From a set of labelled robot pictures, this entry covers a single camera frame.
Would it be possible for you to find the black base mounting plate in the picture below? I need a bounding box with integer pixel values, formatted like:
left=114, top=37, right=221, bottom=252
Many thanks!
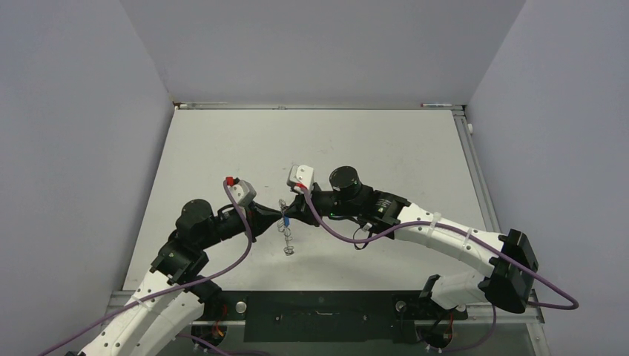
left=191, top=291, right=468, bottom=345

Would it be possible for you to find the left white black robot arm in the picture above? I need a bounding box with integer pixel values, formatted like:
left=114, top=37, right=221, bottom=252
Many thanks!
left=76, top=200, right=282, bottom=355

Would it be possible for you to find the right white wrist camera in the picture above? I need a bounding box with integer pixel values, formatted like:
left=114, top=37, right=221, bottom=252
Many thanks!
left=286, top=165, right=315, bottom=194

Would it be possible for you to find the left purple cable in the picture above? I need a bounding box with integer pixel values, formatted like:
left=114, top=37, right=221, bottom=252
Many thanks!
left=38, top=177, right=254, bottom=356

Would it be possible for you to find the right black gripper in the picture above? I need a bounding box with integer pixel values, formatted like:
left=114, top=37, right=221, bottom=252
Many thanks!
left=286, top=181, right=360, bottom=227

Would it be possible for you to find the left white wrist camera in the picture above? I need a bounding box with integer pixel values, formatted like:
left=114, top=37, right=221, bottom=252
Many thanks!
left=229, top=179, right=257, bottom=207

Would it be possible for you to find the purple cable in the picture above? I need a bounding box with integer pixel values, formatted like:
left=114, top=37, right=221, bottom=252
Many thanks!
left=300, top=185, right=580, bottom=312
left=38, top=177, right=254, bottom=356

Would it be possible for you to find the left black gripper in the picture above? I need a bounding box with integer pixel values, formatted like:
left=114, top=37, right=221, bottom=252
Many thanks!
left=199, top=200, right=283, bottom=249

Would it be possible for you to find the marker pen at wall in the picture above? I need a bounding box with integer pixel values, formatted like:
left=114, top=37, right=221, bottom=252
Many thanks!
left=421, top=103, right=454, bottom=108

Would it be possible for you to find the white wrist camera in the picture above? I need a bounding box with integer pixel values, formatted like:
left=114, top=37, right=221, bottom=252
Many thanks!
left=229, top=179, right=257, bottom=207
left=286, top=165, right=315, bottom=194

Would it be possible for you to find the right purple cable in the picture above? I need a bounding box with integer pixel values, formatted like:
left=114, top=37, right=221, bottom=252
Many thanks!
left=300, top=185, right=580, bottom=312

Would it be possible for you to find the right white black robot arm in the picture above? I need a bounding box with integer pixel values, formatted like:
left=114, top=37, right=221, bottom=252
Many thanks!
left=286, top=165, right=539, bottom=317

